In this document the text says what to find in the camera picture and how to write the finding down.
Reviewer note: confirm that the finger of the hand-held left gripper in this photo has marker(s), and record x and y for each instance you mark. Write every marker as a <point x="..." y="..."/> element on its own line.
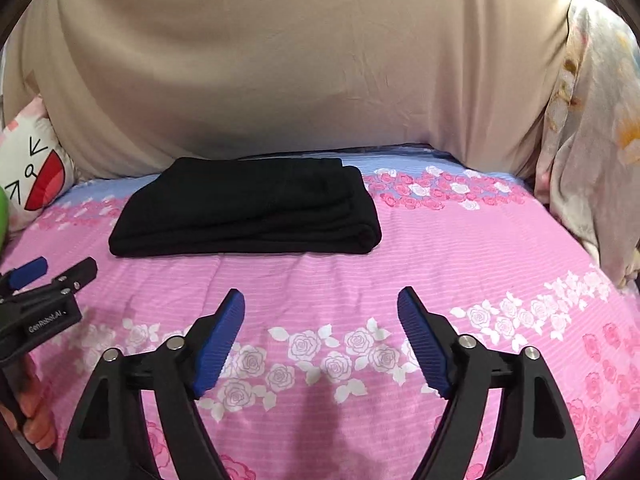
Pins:
<point x="27" y="270"/>
<point x="75" y="275"/>

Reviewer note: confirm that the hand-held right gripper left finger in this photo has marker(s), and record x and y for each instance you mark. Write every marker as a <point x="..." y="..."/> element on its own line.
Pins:
<point x="217" y="345"/>

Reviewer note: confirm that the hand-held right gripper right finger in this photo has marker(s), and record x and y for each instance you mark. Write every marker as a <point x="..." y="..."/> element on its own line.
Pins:
<point x="425" y="345"/>

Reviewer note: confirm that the black pants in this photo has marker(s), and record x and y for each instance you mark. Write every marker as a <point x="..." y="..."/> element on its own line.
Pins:
<point x="240" y="210"/>

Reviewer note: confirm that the person's left hand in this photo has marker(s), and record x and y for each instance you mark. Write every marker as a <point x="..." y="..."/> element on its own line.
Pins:
<point x="39" y="420"/>

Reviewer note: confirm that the pink floral bedsheet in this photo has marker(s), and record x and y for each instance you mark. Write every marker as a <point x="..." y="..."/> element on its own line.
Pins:
<point x="450" y="270"/>

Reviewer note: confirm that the white cartoon face pillow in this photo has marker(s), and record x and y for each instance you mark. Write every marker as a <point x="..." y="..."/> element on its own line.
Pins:
<point x="35" y="170"/>

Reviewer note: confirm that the pale floral quilt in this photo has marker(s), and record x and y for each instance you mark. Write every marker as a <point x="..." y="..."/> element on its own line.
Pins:
<point x="590" y="135"/>

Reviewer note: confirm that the beige large pillow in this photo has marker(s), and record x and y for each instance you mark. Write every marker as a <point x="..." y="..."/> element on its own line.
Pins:
<point x="300" y="60"/>

